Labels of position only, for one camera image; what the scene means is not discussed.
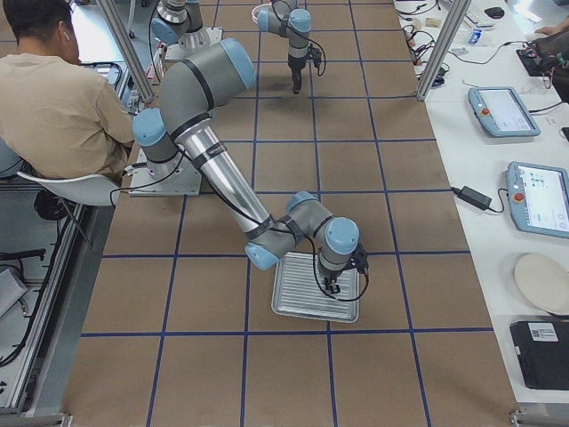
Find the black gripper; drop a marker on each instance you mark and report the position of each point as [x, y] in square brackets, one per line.
[295, 71]
[331, 276]

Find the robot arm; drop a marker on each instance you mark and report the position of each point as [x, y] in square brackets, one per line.
[179, 25]
[179, 132]

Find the ribbed aluminium tray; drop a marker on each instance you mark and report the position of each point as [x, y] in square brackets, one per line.
[296, 292]

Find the black power adapter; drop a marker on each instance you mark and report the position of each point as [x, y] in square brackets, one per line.
[472, 197]

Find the far teach pendant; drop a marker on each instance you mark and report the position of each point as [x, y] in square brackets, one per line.
[501, 113]

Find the teach pendant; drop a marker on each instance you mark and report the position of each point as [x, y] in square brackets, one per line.
[538, 198]
[501, 113]

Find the white round plate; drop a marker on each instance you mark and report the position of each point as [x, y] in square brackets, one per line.
[543, 282]

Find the black laptop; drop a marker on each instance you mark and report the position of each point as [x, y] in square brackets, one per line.
[542, 353]

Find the near teach pendant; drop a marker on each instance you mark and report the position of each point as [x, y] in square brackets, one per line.
[538, 198]

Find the white chair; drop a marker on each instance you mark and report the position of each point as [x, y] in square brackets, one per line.
[92, 190]

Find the seated person in beige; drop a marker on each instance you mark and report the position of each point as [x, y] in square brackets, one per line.
[65, 120]

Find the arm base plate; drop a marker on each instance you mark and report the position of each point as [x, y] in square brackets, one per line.
[192, 42]
[170, 178]

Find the aluminium frame post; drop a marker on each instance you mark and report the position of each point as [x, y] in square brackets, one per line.
[447, 33]

